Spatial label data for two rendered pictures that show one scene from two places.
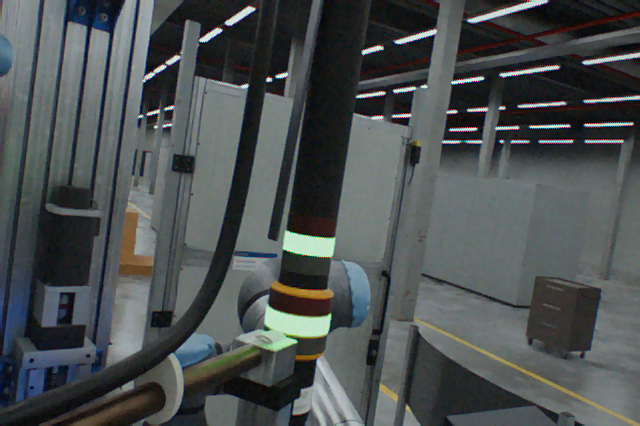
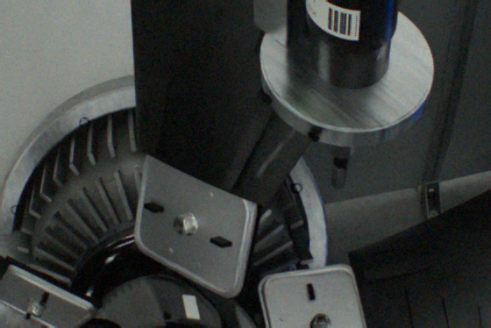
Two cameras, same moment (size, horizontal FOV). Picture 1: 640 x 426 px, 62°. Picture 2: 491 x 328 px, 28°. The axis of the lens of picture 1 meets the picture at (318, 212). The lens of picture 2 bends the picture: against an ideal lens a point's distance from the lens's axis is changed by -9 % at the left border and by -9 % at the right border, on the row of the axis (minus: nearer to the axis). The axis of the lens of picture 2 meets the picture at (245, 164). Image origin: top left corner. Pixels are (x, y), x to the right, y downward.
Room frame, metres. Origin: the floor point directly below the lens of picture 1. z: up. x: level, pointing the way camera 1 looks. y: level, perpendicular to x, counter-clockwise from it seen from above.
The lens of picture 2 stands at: (0.41, -0.24, 1.79)
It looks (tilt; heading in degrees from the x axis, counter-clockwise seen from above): 58 degrees down; 111
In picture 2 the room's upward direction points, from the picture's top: 2 degrees counter-clockwise
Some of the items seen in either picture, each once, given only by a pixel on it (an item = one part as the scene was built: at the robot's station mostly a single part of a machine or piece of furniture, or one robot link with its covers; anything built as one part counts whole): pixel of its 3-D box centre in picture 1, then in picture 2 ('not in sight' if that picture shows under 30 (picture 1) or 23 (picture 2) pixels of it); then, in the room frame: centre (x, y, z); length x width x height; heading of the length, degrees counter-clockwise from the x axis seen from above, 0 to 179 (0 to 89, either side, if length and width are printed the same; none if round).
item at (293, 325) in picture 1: (297, 317); not in sight; (0.36, 0.00, 1.56); 0.04 x 0.04 x 0.01
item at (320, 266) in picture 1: (306, 261); not in sight; (0.36, 0.00, 1.60); 0.03 x 0.03 x 0.01
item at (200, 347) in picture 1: (186, 367); not in sight; (1.16, 0.24, 1.20); 0.13 x 0.12 x 0.14; 118
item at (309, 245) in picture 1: (309, 242); not in sight; (0.36, 0.00, 1.61); 0.03 x 0.03 x 0.01
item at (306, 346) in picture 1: (295, 336); not in sight; (0.36, 0.00, 1.54); 0.04 x 0.04 x 0.01
